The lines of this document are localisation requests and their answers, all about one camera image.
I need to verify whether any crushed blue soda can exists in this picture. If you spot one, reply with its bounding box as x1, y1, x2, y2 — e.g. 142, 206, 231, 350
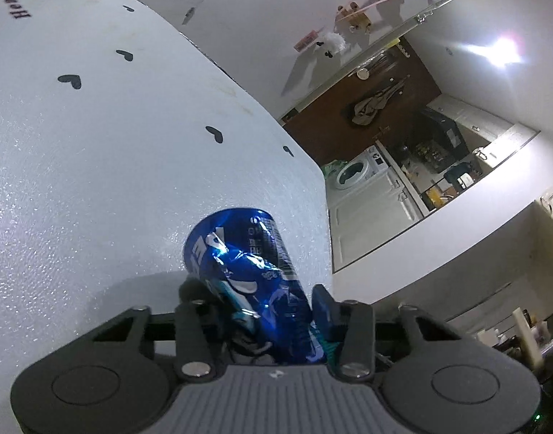
183, 208, 326, 365

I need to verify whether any white washing machine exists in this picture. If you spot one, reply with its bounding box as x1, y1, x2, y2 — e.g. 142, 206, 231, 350
330, 145, 388, 191

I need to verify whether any white heart-patterned table cover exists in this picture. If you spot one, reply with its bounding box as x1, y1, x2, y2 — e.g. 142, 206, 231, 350
0, 0, 331, 433

